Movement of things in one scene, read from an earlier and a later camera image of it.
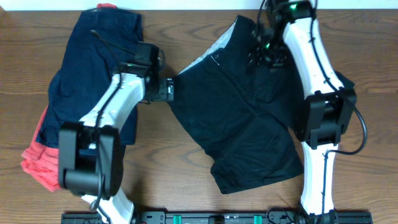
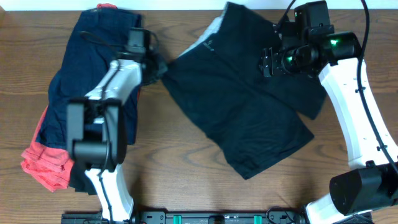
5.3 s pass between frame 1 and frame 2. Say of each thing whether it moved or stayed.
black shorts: moved
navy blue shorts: stayed
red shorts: stayed
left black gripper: moved
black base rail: stayed
